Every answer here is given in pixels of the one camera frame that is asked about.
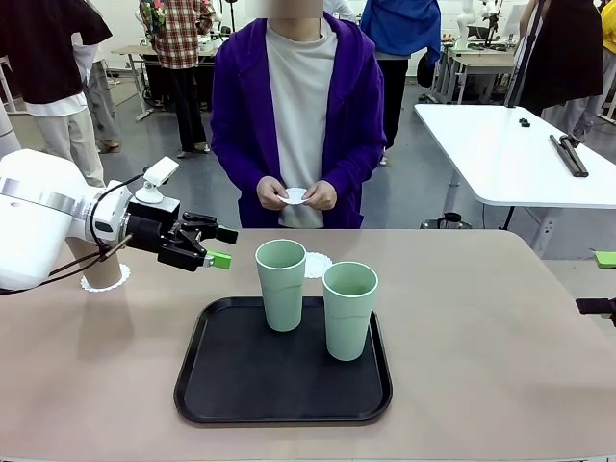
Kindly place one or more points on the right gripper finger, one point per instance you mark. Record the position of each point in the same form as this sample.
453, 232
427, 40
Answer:
597, 306
606, 259

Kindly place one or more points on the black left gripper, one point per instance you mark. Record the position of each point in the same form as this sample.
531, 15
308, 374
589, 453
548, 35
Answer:
151, 226

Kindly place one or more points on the brown paper cup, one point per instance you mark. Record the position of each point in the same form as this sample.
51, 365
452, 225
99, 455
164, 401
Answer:
101, 272

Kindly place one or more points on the mint green plastic cup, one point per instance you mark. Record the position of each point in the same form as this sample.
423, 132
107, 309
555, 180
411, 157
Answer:
281, 298
349, 322

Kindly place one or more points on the white paper doily coaster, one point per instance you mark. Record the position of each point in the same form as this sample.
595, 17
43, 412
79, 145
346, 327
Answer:
294, 196
122, 276
317, 264

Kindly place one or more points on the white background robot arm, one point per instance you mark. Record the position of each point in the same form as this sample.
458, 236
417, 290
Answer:
463, 24

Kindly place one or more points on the person's right forearm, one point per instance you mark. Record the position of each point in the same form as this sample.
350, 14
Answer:
236, 168

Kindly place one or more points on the person's left forearm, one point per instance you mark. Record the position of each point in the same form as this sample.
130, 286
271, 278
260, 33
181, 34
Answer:
358, 168

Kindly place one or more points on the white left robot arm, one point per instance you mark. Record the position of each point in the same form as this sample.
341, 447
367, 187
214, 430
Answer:
33, 216

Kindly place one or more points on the person's right hand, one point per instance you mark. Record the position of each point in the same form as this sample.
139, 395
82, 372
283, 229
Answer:
272, 192

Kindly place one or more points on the person's left hand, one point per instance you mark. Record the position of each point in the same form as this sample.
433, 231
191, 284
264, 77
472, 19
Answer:
323, 196

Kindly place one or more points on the white side table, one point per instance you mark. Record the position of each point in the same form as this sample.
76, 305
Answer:
505, 159

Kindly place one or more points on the black plastic tray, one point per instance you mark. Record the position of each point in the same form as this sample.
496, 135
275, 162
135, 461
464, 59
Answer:
250, 380

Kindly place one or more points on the black metal pot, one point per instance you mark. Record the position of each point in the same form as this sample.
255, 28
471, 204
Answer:
452, 220

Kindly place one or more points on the small black object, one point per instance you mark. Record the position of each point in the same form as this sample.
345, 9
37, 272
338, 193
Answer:
524, 122

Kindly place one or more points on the person in grey trousers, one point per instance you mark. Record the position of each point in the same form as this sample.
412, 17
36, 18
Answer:
103, 96

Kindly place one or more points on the person in purple hoodie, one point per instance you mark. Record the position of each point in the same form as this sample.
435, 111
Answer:
298, 96

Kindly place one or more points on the grey background work table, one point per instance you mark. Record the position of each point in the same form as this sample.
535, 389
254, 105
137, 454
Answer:
481, 60
132, 49

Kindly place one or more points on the person in plaid shirt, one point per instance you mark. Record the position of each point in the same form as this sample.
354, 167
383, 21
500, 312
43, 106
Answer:
180, 33

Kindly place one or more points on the black stand pole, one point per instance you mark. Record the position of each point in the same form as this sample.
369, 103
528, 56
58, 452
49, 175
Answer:
522, 62

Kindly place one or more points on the person in dark clothes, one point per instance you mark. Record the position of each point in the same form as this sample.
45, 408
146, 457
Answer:
563, 48

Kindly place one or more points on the white cylindrical appliance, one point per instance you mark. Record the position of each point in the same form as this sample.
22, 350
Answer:
7, 130

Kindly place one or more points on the person in yellow top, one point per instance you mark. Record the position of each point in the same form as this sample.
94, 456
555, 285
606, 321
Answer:
610, 29

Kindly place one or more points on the person in black tee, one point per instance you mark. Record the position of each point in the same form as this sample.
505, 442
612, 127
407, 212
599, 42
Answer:
43, 48

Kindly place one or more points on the black round bag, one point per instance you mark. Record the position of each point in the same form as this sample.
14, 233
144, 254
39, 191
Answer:
426, 69

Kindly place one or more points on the person in blue top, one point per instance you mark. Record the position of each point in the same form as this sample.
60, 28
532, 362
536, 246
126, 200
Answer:
399, 24

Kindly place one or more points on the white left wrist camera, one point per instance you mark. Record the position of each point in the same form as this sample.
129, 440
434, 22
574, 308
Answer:
161, 172

